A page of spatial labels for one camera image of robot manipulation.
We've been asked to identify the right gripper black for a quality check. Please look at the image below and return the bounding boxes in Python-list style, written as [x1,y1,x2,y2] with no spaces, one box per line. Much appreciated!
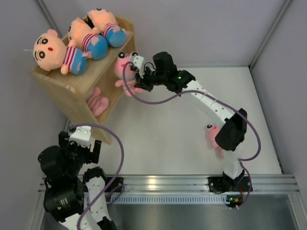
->
[134,67,166,93]

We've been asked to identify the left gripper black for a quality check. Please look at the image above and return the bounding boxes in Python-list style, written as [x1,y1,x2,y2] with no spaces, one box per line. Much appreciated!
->
[59,131,101,177]

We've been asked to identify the pink striped plush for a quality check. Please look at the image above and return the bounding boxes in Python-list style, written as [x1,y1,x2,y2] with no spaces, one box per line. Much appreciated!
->
[86,87,109,117]
[114,51,144,97]
[205,124,224,159]

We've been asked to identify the boy plush doll blue pants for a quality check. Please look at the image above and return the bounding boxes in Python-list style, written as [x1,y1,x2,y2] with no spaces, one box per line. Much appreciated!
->
[67,18,108,60]

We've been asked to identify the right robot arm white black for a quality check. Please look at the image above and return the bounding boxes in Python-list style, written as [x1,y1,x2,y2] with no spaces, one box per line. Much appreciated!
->
[131,52,247,190]

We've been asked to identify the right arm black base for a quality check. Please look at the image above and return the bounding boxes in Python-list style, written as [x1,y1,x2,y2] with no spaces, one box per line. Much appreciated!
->
[208,175,253,194]

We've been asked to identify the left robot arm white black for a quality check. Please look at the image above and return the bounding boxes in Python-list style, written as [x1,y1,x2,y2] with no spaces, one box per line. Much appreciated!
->
[38,126,116,230]

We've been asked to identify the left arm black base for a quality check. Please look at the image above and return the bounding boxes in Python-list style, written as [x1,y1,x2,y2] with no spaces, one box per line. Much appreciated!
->
[105,177,124,193]

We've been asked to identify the wooden two-tier shelf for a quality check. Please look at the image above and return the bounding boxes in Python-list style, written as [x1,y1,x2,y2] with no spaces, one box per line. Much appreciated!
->
[28,15,144,146]

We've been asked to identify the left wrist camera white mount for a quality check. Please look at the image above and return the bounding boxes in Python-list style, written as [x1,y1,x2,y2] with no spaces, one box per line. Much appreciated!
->
[69,126,91,149]

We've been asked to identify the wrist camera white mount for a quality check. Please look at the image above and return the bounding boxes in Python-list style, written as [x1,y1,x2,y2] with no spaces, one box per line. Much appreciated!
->
[130,56,145,77]
[69,126,91,149]

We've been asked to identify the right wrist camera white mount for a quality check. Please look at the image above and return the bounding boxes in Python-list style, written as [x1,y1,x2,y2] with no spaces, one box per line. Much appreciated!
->
[130,56,145,77]

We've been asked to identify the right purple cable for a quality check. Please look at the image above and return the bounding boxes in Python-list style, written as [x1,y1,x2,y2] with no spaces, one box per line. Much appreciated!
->
[122,61,262,209]

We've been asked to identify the white slotted cable duct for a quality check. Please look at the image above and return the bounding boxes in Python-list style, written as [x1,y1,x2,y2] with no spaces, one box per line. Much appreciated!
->
[83,194,231,205]

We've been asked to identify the aluminium mounting rail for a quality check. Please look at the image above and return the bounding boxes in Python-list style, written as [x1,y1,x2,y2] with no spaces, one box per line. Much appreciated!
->
[121,174,300,194]

